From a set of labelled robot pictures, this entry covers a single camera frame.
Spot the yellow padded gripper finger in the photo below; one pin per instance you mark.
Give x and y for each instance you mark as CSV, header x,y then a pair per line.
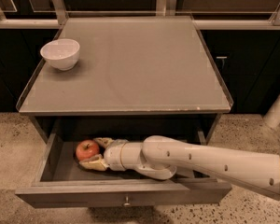
x,y
103,141
96,163

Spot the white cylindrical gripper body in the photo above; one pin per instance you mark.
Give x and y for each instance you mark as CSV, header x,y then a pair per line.
x,y
113,156

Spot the red apple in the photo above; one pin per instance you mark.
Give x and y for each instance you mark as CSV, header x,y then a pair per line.
x,y
87,149

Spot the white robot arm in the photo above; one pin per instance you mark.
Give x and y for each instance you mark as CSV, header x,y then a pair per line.
x,y
159,157

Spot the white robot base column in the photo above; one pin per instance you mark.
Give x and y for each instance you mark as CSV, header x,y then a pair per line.
x,y
272,117

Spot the open grey top drawer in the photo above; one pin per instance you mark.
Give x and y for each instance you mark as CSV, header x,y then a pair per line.
x,y
60,182

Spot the small metal drawer knob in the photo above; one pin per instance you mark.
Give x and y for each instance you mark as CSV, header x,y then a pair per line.
x,y
126,202

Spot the white ceramic bowl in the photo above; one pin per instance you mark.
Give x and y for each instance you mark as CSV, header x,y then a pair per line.
x,y
61,54

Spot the dark background cabinet handle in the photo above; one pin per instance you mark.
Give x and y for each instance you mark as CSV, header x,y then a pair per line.
x,y
222,57

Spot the metal railing frame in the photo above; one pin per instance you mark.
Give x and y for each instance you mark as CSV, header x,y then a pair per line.
x,y
206,14

